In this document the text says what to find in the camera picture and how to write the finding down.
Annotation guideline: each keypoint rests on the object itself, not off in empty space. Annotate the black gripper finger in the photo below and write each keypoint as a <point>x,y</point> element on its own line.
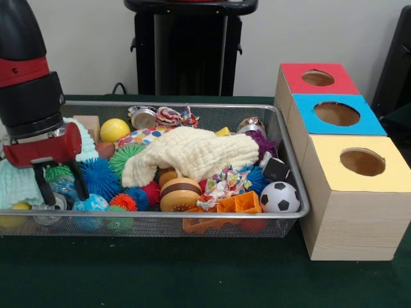
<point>45,186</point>
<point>78,179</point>

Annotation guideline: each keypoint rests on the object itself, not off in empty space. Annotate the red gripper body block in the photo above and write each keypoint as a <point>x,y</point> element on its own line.
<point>45,151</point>

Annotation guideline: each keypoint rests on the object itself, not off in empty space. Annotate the mint green cloth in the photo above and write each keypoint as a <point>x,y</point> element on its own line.
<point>18,186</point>

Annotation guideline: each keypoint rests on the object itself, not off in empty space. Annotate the cream yellow cloth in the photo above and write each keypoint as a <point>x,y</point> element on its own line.
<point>192,154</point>

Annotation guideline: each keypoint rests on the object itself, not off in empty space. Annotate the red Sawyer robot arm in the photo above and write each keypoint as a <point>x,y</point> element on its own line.
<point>26,96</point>

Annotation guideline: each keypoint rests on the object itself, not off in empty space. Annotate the clear shallow bin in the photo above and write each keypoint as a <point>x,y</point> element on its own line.
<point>212,115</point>

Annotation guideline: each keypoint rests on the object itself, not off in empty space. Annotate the wooden box with three holes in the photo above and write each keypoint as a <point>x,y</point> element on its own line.
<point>347,224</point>

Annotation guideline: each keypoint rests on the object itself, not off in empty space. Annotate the clear crumpled plastic packet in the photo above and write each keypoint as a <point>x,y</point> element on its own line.
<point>64,190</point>

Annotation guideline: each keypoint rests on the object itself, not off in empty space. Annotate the small green spiky ball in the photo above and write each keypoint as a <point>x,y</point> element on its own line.
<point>59,172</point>

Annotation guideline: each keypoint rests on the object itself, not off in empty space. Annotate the large blue spiky ball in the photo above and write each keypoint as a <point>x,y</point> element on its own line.
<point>103,178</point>

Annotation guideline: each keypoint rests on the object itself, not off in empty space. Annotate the yellow ball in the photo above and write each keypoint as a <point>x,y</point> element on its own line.
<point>114,130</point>

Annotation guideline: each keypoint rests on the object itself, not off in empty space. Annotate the toy burger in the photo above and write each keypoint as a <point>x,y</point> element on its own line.
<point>180,194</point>

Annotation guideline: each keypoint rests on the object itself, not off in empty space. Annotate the colourful dotted packet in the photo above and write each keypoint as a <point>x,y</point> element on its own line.
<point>223,183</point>

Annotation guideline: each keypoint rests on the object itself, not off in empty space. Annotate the dark green table cloth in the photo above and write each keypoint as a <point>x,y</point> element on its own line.
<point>192,276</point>

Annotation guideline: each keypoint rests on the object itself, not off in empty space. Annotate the orange plastic toy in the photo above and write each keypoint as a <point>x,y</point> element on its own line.
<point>226,208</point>

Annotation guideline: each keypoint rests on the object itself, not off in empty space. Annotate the black and white soccer ball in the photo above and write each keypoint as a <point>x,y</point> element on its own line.
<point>280,197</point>

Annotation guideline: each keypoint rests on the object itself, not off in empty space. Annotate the black stand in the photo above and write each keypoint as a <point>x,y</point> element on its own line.
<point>398,77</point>

